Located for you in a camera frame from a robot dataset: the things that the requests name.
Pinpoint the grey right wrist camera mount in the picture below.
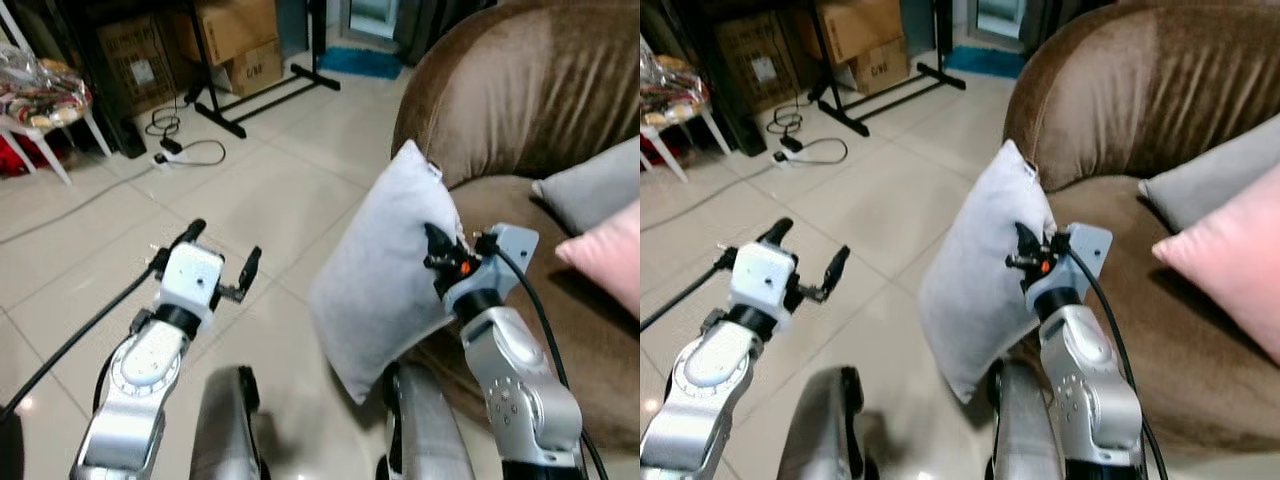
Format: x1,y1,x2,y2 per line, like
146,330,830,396
1025,223,1114,297
445,224,541,301

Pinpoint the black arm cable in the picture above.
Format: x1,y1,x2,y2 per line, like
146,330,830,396
0,262,167,423
640,262,729,333
1062,238,1171,480
488,238,611,480

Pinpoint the silver left robot leg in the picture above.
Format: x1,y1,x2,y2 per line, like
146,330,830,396
188,365,269,480
775,365,869,480

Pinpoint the silver robot leg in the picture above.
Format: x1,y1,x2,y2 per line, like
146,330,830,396
376,360,477,480
775,365,869,480
188,365,269,480
984,358,1067,480

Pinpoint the black metal floor stand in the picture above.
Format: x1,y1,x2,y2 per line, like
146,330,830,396
800,0,967,139
183,0,342,140

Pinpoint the white plastic chair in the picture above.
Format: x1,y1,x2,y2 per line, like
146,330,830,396
640,20,732,186
0,20,114,189

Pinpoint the thin grey floor cable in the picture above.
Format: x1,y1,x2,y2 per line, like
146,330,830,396
640,160,776,201
0,166,159,247

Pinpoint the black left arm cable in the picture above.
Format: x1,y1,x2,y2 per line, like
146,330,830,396
0,262,167,423
640,262,729,333

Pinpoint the blue door mat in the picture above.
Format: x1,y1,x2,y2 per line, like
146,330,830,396
944,45,1027,82
319,45,406,82

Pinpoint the large plain cardboard box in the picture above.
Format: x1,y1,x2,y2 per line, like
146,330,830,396
812,0,907,67
172,0,282,67

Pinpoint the red cloth bundle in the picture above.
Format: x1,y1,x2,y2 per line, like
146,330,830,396
640,133,691,169
0,135,73,180

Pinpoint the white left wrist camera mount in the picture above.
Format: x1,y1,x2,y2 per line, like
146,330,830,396
158,241,226,313
727,241,798,313

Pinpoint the large light grey pillow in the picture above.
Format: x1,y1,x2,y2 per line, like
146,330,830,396
917,139,1058,405
309,139,473,406

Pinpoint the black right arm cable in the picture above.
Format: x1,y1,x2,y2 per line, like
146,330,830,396
488,238,611,480
1062,238,1171,480

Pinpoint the clear bag of colourful items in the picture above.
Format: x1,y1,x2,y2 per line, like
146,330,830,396
640,40,713,126
0,44,94,131

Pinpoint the cardboard box with white label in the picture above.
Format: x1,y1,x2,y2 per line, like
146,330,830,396
714,12,803,113
95,12,183,117

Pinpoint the silver right robot leg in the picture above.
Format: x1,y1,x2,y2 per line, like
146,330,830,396
376,360,477,480
984,358,1067,480

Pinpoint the small printed cardboard box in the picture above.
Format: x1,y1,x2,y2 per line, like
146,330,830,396
214,38,287,99
848,36,912,98

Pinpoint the small grey cushion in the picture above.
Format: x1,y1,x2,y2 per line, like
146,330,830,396
530,135,641,237
1137,113,1280,234

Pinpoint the brown velvet sofa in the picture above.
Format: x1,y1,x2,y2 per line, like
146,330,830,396
391,0,641,456
1002,0,1280,459

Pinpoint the power strip with black cable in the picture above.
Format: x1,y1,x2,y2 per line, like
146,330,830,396
768,100,850,169
146,100,228,171

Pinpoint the pink cushion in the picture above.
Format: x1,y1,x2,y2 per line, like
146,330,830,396
1151,163,1280,365
554,200,641,323

